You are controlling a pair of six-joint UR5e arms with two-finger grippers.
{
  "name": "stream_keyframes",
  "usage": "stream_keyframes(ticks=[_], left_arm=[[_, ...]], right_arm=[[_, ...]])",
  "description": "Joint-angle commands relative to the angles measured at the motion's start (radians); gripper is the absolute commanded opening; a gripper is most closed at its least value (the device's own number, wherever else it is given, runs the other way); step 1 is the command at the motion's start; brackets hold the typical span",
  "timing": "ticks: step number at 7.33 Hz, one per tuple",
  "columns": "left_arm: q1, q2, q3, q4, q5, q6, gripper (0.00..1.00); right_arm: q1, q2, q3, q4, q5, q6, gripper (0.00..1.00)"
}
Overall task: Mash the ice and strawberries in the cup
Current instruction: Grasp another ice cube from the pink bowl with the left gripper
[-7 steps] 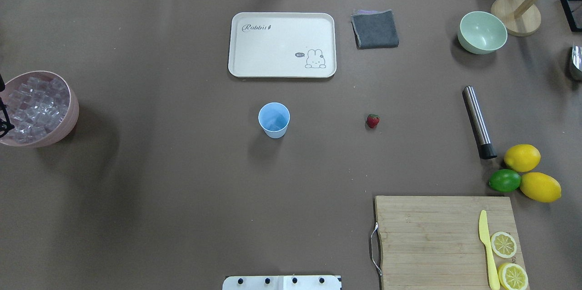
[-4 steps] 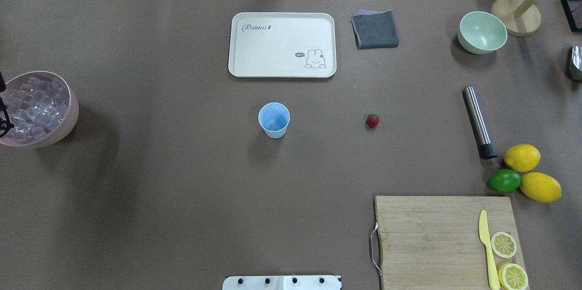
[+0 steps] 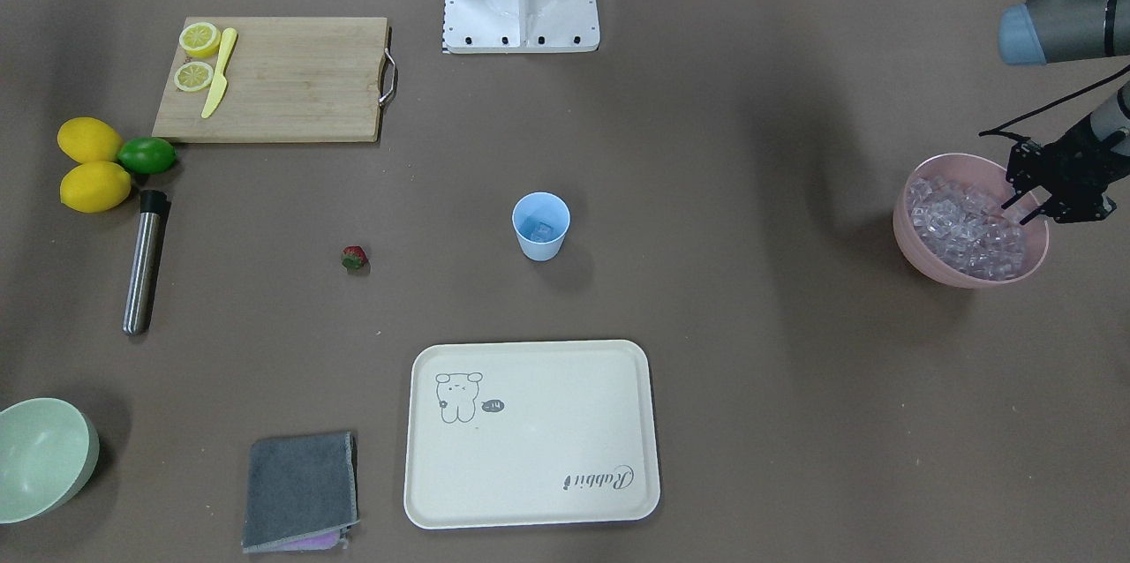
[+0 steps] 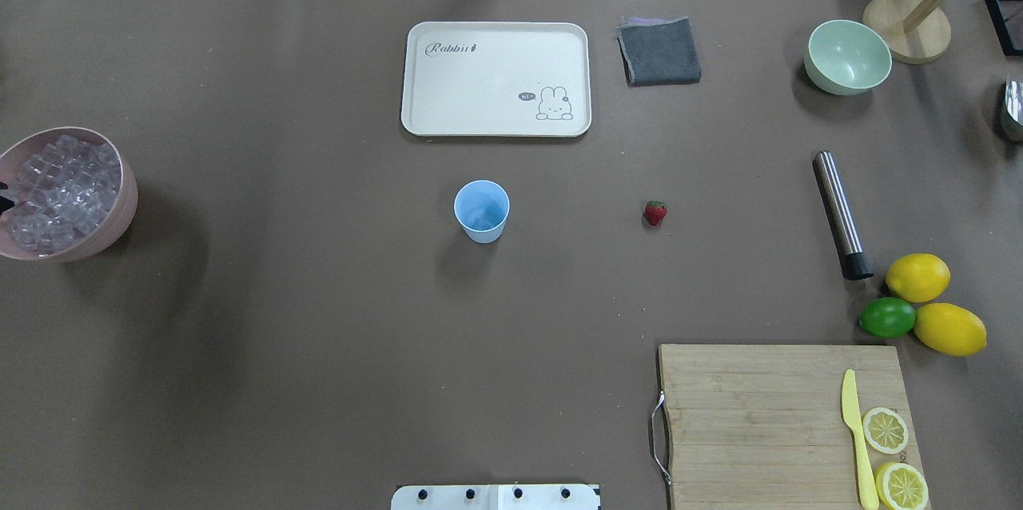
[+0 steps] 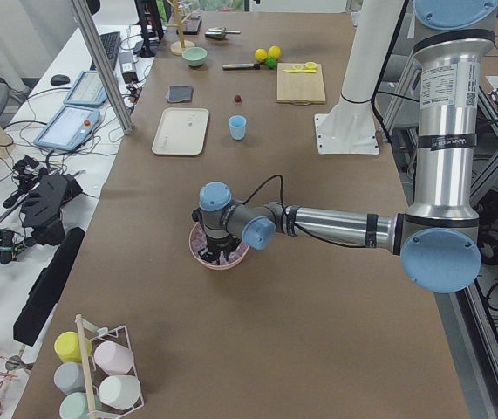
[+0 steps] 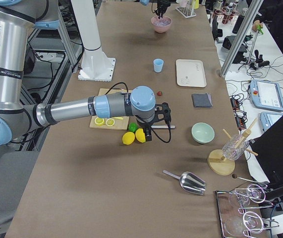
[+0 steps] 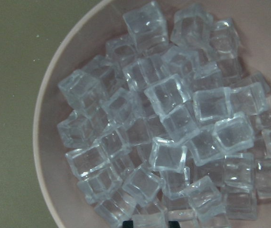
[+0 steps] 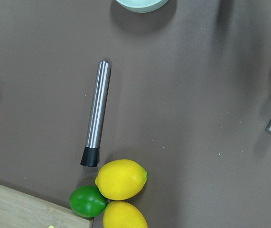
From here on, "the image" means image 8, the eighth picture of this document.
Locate yellow lemon lower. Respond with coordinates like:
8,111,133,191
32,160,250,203
103,201,148,228

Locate yellow lemon upper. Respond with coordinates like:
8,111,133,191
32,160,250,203
95,159,148,200

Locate steel muddler black tip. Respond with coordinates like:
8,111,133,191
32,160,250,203
80,59,111,167

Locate green lime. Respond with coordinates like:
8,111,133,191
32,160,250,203
69,185,107,218

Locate wooden cutting board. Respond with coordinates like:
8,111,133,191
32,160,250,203
0,185,93,228

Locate mint green bowl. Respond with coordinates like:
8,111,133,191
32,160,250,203
116,0,169,13

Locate yellow lemon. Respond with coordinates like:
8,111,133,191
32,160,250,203
103,201,148,228
95,159,148,200

